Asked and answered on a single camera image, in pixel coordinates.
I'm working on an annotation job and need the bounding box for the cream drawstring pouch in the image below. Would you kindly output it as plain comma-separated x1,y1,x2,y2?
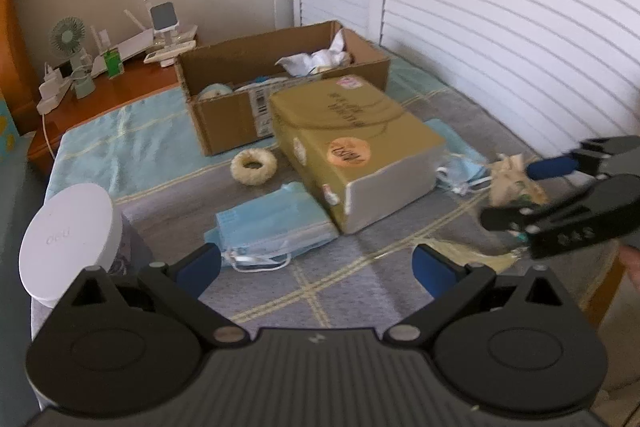
488,154,549,208

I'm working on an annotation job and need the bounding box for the blue white plush toy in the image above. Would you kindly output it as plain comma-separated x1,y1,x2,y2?
198,83,233,102

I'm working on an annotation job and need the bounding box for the blue face mask pack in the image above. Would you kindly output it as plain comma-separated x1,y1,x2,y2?
204,182,340,273

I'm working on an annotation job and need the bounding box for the white lid round jar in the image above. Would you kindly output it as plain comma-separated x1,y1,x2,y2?
18,183,153,309

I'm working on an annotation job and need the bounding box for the cream fuzzy scrunchie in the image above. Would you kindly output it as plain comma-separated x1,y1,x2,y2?
230,148,278,186

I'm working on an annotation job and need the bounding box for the gold tissue pack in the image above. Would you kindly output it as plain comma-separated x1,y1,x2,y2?
269,75,446,234

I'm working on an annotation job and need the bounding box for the brown cardboard box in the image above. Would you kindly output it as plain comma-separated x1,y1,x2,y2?
175,20,390,156

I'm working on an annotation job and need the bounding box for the wooden nightstand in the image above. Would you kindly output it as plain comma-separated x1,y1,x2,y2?
28,57,179,176

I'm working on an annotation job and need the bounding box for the yellow duck snack bag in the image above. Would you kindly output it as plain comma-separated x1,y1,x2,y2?
0,98,21,159

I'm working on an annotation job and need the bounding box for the small green box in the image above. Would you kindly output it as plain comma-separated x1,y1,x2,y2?
103,46,124,79

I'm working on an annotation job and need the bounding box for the white remote control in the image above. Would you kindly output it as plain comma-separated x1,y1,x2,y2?
143,40,196,65

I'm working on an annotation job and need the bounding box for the white power strip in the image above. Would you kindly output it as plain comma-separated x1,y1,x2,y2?
37,64,72,116

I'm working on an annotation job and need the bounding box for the white wifi router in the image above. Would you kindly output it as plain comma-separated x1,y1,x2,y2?
91,9,154,78

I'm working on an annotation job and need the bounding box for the white crumpled cloth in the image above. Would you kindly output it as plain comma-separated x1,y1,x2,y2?
276,30,352,77

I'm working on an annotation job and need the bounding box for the wooden headboard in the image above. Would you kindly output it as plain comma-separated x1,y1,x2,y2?
0,0,40,134

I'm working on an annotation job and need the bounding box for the green desk fan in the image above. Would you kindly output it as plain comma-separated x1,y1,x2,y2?
49,16,96,100

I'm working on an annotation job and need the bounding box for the bagged blue cable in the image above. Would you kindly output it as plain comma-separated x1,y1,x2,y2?
240,74,292,90

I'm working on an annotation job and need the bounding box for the white smart camera stand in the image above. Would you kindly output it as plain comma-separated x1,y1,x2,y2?
148,1,179,48

